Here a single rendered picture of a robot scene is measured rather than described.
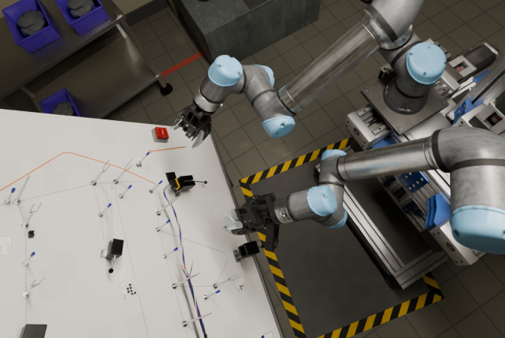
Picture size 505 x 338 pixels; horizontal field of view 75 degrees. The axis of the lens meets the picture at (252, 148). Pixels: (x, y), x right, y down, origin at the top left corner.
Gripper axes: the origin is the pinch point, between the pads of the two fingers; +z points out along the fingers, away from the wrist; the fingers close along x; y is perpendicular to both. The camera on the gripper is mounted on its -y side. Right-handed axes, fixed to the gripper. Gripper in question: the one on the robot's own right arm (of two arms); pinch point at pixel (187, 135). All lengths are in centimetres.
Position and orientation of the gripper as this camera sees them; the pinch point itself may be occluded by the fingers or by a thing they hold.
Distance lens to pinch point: 108.7
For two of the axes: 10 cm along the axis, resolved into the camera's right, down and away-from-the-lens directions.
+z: -4.8, 4.9, 7.3
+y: -4.5, 5.8, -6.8
